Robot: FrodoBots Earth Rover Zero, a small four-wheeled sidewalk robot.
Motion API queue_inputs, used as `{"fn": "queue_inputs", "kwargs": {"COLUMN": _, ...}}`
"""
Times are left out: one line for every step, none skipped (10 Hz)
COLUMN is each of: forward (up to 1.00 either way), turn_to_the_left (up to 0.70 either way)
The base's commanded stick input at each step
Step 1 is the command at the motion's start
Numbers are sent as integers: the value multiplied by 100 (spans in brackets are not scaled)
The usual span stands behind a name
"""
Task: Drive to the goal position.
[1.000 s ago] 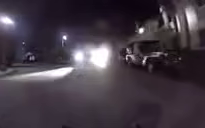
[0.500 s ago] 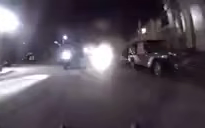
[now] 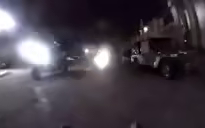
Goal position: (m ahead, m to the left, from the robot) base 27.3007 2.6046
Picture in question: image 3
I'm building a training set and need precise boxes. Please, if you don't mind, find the dark asphalt road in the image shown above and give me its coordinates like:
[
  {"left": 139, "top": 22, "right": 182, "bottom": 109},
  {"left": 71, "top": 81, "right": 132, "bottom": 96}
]
[{"left": 0, "top": 64, "right": 205, "bottom": 128}]

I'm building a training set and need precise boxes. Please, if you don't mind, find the vehicle with bright headlights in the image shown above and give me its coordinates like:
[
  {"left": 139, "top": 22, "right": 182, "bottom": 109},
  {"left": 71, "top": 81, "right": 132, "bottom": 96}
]
[{"left": 18, "top": 33, "right": 113, "bottom": 82}]

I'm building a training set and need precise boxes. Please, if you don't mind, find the parked pale vehicle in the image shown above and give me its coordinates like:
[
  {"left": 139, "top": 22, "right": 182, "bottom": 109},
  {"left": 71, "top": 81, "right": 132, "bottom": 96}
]
[{"left": 129, "top": 44, "right": 191, "bottom": 80}]

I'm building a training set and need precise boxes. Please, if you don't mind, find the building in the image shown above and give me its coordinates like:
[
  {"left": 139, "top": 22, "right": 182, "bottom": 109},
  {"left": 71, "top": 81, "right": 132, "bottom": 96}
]
[{"left": 131, "top": 0, "right": 205, "bottom": 68}]

